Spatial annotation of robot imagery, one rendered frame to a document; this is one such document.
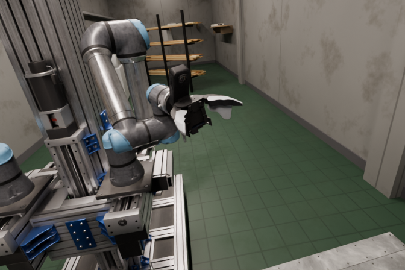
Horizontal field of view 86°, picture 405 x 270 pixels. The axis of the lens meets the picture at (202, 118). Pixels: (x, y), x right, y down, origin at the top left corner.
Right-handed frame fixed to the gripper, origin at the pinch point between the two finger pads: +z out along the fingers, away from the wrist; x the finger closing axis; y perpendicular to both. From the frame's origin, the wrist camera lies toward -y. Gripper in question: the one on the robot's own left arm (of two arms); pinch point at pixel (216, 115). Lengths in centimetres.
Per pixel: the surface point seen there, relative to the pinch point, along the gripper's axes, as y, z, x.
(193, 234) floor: 148, -91, -9
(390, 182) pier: 154, -14, -174
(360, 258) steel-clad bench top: 71, 16, -37
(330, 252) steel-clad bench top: 71, 9, -31
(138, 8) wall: -81, -1009, -341
